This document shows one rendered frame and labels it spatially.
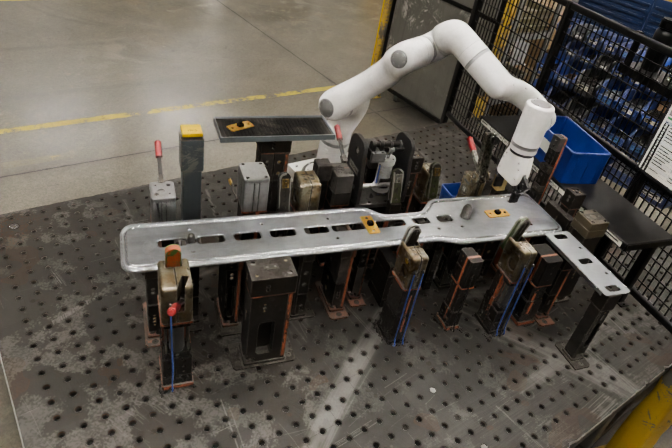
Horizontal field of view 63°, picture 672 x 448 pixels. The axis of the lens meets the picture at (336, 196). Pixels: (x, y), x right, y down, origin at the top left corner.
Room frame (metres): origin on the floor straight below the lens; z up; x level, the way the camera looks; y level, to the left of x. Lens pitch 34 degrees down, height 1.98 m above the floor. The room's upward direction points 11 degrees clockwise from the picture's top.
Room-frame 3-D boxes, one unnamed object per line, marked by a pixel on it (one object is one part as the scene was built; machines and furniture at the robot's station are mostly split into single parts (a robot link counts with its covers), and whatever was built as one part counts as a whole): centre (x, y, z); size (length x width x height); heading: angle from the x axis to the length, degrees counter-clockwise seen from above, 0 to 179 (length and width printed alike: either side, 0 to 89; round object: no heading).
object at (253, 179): (1.37, 0.25, 0.90); 0.13 x 0.10 x 0.41; 25
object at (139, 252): (1.34, -0.10, 1.00); 1.38 x 0.22 x 0.02; 115
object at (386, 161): (1.59, -0.12, 0.94); 0.18 x 0.13 x 0.49; 115
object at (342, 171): (1.52, 0.00, 0.89); 0.13 x 0.11 x 0.38; 25
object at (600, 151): (1.96, -0.83, 1.09); 0.30 x 0.17 x 0.13; 17
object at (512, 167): (1.55, -0.54, 1.20); 0.10 x 0.07 x 0.11; 25
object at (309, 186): (1.43, 0.09, 0.89); 0.13 x 0.11 x 0.38; 25
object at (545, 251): (1.41, -0.69, 0.84); 0.11 x 0.10 x 0.28; 25
